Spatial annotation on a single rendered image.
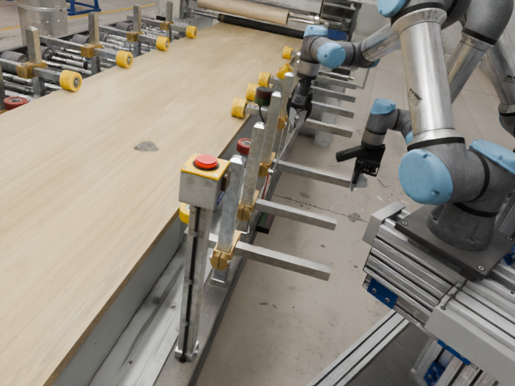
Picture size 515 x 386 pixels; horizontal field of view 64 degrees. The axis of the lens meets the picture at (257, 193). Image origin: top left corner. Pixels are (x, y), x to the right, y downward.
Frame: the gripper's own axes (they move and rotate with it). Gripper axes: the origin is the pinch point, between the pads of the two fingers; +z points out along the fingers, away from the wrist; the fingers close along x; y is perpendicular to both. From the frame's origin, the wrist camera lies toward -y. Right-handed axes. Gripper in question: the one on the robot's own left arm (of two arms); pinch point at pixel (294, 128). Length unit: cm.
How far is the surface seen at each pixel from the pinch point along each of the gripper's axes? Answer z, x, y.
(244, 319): 101, 3, -4
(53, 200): 10, 54, -64
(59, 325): 11, 28, -98
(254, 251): 19, 0, -52
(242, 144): 9.8, 17.7, -3.3
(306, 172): 15.4, -8.4, -2.1
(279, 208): 18.3, -2.9, -27.1
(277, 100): -10.9, 7.2, -6.4
